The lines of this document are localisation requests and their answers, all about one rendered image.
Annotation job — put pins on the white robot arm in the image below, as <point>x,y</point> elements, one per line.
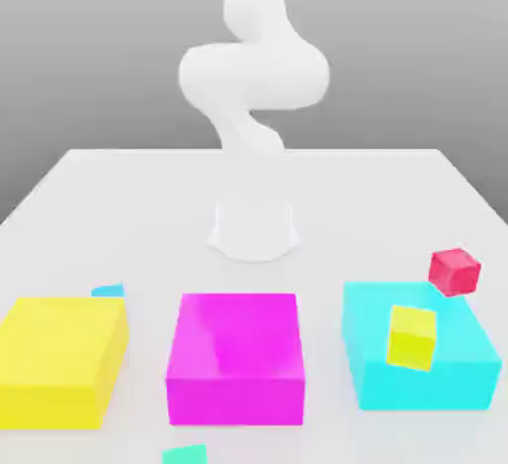
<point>254,71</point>

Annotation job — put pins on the small blue cube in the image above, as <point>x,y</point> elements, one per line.
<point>108,290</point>

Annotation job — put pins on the small yellow cube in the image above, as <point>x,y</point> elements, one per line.
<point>410,339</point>

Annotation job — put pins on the small red cube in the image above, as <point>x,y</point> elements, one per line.
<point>454,272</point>

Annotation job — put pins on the small green cube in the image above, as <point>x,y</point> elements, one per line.
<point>185,455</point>

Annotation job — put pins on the large magenta box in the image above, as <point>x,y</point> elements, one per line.
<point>236,357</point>

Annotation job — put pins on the large yellow box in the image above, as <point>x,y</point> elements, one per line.
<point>55,357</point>

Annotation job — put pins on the large cyan box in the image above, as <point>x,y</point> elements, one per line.
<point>456,369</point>

